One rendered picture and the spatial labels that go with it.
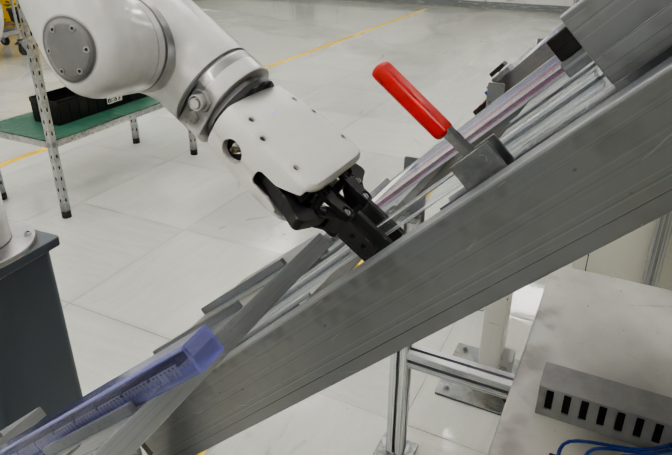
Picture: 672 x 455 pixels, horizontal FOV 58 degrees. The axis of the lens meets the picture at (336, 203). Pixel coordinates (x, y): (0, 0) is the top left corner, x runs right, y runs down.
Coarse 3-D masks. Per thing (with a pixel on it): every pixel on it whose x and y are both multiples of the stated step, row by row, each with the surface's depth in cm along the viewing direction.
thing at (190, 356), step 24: (192, 336) 20; (144, 360) 23; (168, 360) 20; (192, 360) 20; (120, 384) 22; (144, 384) 21; (168, 384) 21; (72, 408) 24; (96, 408) 23; (24, 432) 28; (48, 432) 25
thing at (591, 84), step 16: (592, 80) 38; (560, 96) 39; (576, 96) 39; (544, 112) 40; (560, 112) 40; (512, 128) 43; (528, 128) 41; (544, 128) 40; (512, 144) 42; (448, 176) 45; (432, 192) 46; (448, 192) 45; (400, 208) 49; (416, 208) 47; (384, 224) 49; (400, 224) 48; (336, 256) 53; (352, 256) 52; (320, 272) 54; (304, 288) 56
